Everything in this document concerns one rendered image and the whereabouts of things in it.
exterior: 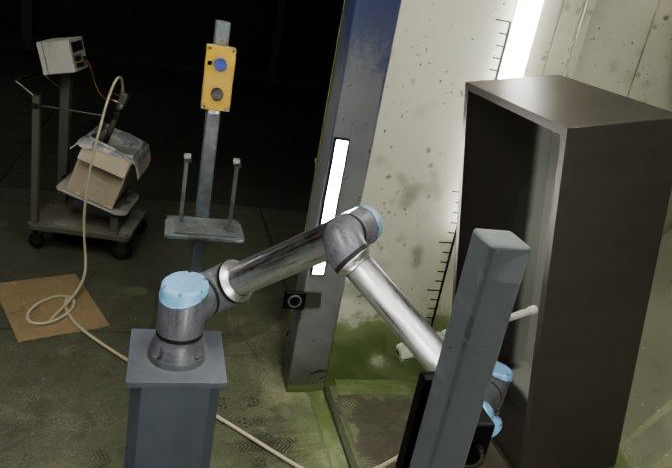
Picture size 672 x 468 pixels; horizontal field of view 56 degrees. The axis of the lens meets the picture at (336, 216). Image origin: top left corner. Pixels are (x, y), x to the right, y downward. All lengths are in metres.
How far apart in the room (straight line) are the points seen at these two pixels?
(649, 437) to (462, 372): 2.40
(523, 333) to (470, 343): 2.03
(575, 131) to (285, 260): 0.90
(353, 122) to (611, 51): 1.19
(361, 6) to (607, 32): 1.11
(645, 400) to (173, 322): 2.09
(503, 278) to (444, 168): 2.15
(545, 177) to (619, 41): 0.88
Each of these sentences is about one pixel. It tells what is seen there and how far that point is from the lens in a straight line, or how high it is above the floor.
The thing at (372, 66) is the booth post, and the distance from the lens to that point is 2.62.
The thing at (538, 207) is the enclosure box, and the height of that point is 1.22.
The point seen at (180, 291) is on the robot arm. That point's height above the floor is 0.91.
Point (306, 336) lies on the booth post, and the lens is 3.02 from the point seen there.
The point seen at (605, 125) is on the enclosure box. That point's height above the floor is 1.65.
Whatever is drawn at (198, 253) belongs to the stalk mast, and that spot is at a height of 0.61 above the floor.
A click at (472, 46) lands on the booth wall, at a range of 2.76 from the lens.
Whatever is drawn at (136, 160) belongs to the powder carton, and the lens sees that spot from 4.04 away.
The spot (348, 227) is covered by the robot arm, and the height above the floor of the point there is 1.26.
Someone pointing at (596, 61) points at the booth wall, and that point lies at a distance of 3.07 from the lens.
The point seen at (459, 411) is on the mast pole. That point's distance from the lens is 0.79.
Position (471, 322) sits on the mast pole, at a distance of 0.72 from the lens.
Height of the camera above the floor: 1.87
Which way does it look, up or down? 20 degrees down
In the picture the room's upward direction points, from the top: 11 degrees clockwise
